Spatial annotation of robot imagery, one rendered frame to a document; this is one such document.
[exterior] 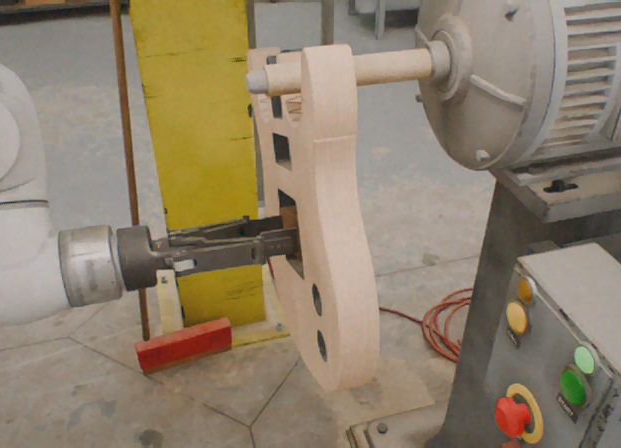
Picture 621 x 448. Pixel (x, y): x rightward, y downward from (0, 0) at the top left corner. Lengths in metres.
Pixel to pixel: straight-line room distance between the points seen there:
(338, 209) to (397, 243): 1.87
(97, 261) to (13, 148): 0.14
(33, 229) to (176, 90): 0.92
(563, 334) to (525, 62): 0.25
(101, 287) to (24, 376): 1.46
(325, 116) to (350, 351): 0.24
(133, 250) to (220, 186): 1.04
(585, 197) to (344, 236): 0.29
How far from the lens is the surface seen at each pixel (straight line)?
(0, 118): 0.69
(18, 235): 0.70
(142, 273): 0.70
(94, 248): 0.70
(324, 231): 0.60
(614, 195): 0.78
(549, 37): 0.62
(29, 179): 0.71
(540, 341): 0.62
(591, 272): 0.63
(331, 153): 0.59
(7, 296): 0.70
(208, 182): 1.70
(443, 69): 0.68
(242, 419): 1.86
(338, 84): 0.57
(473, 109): 0.68
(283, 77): 0.62
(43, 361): 2.16
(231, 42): 1.55
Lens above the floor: 1.49
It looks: 36 degrees down
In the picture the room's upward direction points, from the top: straight up
